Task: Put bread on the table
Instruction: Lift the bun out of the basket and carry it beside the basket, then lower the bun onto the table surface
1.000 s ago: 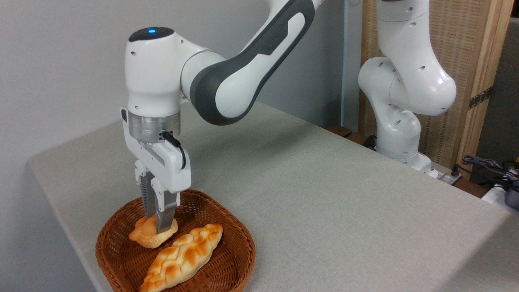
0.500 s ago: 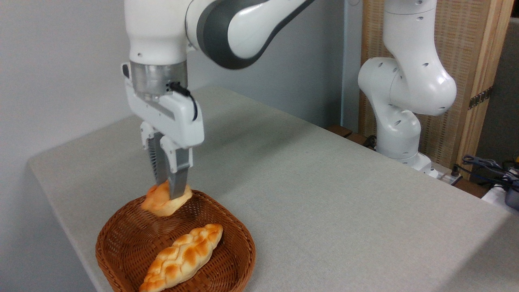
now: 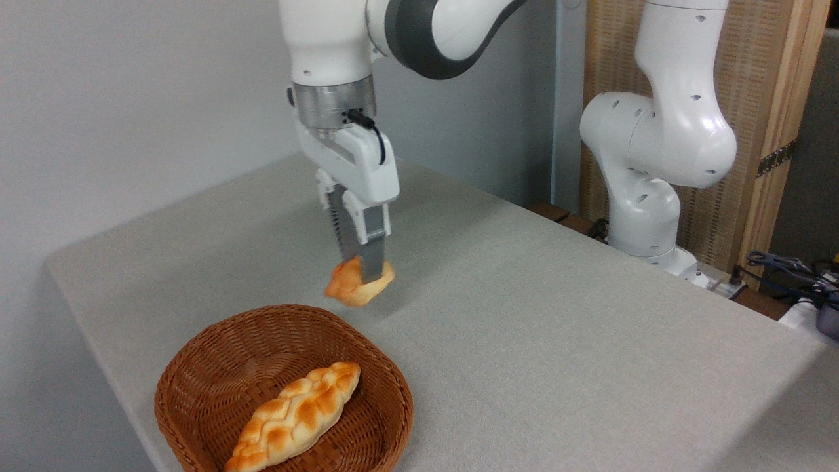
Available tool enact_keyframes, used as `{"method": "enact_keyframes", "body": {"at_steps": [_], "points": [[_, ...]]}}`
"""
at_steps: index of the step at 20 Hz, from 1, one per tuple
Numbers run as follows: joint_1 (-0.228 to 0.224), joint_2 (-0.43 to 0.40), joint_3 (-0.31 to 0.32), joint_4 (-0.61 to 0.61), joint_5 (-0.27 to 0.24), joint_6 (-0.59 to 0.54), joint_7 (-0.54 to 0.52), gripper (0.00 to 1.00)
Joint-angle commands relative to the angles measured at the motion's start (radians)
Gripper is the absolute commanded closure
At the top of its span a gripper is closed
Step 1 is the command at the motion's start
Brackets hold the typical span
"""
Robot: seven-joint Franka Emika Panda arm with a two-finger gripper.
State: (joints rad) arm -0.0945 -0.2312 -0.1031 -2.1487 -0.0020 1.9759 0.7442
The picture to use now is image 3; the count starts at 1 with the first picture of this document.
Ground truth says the long braided bread loaf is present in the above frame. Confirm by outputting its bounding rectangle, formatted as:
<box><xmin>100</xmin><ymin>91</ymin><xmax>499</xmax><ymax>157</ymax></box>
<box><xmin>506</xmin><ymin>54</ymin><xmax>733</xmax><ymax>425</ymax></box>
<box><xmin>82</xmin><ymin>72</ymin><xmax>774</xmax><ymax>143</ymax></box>
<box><xmin>224</xmin><ymin>361</ymin><xmax>362</xmax><ymax>472</ymax></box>

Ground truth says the brown wicker basket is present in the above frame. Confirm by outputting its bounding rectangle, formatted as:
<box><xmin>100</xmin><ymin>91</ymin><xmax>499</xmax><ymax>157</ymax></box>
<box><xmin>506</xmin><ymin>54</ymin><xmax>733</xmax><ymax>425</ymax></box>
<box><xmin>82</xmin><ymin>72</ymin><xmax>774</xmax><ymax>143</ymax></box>
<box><xmin>154</xmin><ymin>304</ymin><xmax>415</xmax><ymax>472</ymax></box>

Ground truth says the dark grey partition panel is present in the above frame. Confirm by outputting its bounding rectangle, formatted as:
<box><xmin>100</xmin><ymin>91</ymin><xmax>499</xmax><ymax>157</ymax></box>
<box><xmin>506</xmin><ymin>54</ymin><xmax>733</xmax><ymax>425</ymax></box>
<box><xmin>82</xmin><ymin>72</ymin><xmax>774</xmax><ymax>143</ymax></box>
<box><xmin>768</xmin><ymin>28</ymin><xmax>839</xmax><ymax>264</ymax></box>

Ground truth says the grey plastic device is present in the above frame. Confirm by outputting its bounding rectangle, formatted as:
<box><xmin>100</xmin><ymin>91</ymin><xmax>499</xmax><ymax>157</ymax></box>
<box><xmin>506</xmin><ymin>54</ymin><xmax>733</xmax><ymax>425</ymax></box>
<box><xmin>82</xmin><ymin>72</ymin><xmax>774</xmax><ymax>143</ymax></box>
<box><xmin>815</xmin><ymin>300</ymin><xmax>839</xmax><ymax>340</ymax></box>

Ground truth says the round knotted bread bun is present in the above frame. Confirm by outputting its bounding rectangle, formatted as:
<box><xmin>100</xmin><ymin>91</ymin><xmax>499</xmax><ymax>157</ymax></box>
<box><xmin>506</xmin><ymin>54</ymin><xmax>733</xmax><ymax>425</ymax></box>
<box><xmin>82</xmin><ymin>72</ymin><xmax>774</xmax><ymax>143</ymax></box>
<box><xmin>324</xmin><ymin>256</ymin><xmax>397</xmax><ymax>309</ymax></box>

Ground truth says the bundle of dark cables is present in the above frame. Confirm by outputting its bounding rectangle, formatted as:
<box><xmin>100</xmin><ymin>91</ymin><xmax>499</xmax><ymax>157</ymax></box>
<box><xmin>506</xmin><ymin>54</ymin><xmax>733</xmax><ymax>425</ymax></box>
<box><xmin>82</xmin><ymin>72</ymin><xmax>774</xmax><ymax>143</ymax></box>
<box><xmin>746</xmin><ymin>249</ymin><xmax>839</xmax><ymax>304</ymax></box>

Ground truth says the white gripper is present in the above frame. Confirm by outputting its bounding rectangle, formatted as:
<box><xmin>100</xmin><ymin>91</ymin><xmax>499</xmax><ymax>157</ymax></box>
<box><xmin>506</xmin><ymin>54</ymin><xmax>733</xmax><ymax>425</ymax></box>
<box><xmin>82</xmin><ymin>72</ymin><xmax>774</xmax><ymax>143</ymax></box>
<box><xmin>286</xmin><ymin>85</ymin><xmax>400</xmax><ymax>285</ymax></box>

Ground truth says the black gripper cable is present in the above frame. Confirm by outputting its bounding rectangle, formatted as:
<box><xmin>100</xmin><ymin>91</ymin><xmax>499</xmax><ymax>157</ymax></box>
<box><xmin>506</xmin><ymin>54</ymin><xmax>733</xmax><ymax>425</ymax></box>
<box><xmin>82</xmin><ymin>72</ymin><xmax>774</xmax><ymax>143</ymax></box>
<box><xmin>345</xmin><ymin>109</ymin><xmax>387</xmax><ymax>165</ymax></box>

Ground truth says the white cloth-covered box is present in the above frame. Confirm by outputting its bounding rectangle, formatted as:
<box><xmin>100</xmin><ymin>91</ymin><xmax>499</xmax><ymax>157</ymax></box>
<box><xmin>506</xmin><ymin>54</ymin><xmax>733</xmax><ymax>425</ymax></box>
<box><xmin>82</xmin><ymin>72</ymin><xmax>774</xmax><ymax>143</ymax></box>
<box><xmin>778</xmin><ymin>296</ymin><xmax>839</xmax><ymax>348</ymax></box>

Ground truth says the black metal screen hinge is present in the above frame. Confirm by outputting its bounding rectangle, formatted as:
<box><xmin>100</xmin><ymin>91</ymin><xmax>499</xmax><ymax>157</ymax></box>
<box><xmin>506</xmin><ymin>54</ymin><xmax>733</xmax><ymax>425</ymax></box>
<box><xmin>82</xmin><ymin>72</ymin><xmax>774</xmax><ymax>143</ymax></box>
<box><xmin>757</xmin><ymin>139</ymin><xmax>798</xmax><ymax>178</ymax></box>

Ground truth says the woven screen with wooden frame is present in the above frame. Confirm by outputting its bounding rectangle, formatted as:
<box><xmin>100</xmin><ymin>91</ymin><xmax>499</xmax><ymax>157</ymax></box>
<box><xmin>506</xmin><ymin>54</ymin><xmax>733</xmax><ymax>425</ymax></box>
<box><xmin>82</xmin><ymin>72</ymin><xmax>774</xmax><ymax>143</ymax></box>
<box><xmin>580</xmin><ymin>0</ymin><xmax>832</xmax><ymax>289</ymax></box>

